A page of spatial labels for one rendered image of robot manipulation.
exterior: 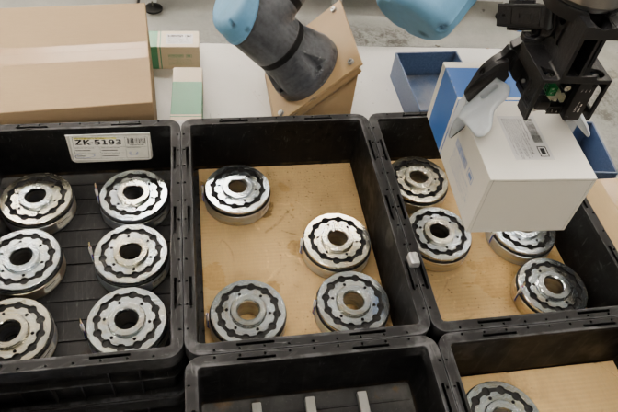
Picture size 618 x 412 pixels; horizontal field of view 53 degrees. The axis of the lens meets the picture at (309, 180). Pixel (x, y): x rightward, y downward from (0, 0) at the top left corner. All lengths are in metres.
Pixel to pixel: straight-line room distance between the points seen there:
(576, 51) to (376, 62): 0.95
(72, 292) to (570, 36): 0.70
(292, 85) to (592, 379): 0.71
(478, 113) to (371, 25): 2.27
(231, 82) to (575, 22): 0.93
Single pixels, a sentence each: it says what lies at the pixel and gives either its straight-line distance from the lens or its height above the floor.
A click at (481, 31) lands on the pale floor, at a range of 3.08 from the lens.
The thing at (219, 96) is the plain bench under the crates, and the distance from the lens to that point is 1.38.
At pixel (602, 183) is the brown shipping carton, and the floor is 0.86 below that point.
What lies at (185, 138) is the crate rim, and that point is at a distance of 0.95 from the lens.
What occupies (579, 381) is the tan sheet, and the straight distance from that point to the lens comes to 0.95.
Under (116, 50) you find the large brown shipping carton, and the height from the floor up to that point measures 0.90.
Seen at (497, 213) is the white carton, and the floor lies 1.09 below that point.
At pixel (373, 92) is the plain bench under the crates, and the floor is 0.70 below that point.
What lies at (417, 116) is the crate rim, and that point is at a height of 0.93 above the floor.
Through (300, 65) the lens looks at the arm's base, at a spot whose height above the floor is 0.87.
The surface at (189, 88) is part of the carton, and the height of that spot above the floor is 0.76.
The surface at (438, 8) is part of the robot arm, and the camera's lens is 0.52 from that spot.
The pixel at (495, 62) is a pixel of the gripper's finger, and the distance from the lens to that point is 0.68.
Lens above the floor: 1.59
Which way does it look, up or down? 48 degrees down
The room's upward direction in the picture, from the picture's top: 8 degrees clockwise
